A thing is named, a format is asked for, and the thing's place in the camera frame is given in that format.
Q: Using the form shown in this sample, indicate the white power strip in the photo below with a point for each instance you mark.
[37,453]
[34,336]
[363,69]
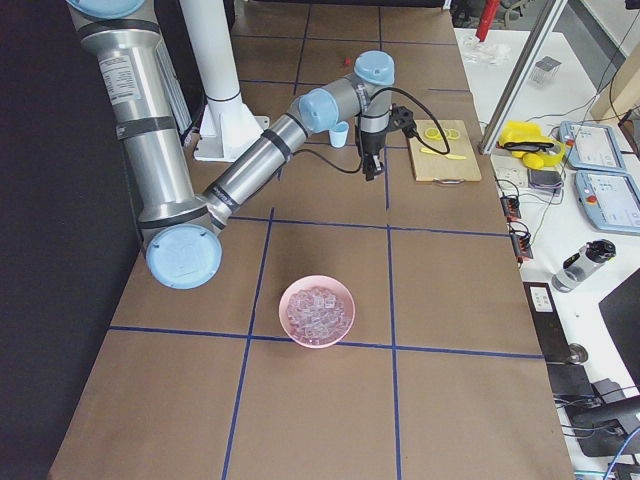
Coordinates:
[511,178]

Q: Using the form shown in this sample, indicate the upper teach pendant tablet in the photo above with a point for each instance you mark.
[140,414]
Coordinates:
[591,146]

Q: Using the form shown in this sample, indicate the bamboo cutting board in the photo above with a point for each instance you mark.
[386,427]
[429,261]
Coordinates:
[443,158]

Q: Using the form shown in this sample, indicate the aluminium frame post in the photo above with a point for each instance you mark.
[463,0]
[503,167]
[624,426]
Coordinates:
[544,25]

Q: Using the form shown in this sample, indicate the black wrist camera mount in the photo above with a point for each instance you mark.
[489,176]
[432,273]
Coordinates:
[402,119]

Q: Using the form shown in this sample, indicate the lower teach pendant tablet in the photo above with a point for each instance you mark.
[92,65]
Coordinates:
[610,200]

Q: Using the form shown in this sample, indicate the light blue paper cup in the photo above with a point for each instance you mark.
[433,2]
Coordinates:
[338,134]

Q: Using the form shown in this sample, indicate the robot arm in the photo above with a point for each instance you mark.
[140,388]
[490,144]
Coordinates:
[180,227]

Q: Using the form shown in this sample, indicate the yellow plastic knife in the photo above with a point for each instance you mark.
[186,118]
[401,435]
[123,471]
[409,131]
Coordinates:
[449,156]

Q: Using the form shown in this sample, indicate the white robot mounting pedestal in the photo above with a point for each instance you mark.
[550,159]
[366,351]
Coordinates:
[228,126]

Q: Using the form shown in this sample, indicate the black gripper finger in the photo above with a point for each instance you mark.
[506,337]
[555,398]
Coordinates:
[372,166]

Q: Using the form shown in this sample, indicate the clear water bottle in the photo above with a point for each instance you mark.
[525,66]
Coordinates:
[580,266]

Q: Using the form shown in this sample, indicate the grey wallet pouch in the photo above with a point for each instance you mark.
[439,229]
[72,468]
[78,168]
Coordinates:
[545,179]

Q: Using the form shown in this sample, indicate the yellow cloth bag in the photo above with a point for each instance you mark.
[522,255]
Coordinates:
[525,141]

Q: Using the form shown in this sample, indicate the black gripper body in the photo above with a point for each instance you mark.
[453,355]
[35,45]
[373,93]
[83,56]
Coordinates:
[371,143]

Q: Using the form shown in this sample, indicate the pink bowl of ice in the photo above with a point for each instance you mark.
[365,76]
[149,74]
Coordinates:
[317,311]

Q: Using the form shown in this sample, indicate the teach pendant tablet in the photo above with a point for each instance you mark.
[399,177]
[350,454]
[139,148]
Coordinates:
[610,200]
[591,146]

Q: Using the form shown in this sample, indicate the lemon slice top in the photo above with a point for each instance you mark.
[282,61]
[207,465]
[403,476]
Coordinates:
[454,134]

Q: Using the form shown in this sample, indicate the crumpled plastic bags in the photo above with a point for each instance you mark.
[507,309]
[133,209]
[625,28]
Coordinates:
[474,51]

